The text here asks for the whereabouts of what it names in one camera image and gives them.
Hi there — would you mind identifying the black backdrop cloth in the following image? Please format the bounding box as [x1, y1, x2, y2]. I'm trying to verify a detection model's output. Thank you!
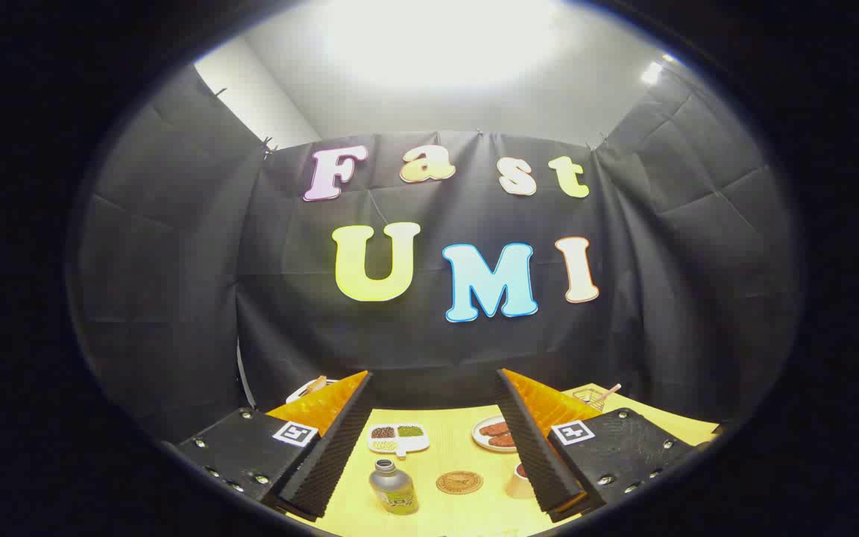
[75, 63, 803, 442]

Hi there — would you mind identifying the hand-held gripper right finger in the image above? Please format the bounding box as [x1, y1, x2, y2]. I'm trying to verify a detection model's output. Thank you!
[495, 368, 699, 523]

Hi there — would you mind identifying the white cup wooden handle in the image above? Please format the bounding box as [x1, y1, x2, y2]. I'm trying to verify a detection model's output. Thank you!
[505, 462, 538, 499]

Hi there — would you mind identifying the white toaster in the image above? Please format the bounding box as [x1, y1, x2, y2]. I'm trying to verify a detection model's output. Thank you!
[286, 378, 341, 405]

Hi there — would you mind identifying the round cork coaster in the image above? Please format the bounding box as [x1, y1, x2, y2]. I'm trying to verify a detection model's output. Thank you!
[435, 471, 484, 495]

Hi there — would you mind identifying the white oval plate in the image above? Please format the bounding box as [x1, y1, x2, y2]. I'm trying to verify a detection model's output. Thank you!
[472, 415, 520, 453]

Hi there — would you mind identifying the white divided bean dish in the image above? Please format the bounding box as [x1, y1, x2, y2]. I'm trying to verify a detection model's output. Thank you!
[367, 423, 431, 457]

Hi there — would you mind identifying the silver juice bottle green label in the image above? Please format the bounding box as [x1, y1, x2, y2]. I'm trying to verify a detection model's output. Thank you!
[368, 459, 420, 515]

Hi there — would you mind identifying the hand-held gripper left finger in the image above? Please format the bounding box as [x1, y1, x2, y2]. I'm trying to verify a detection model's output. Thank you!
[176, 371, 374, 521]

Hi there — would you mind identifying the light wooden table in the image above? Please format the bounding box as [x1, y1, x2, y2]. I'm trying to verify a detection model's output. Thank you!
[288, 383, 721, 537]

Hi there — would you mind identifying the wire mesh basket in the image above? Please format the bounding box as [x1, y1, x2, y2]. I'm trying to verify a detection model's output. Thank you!
[573, 384, 609, 412]

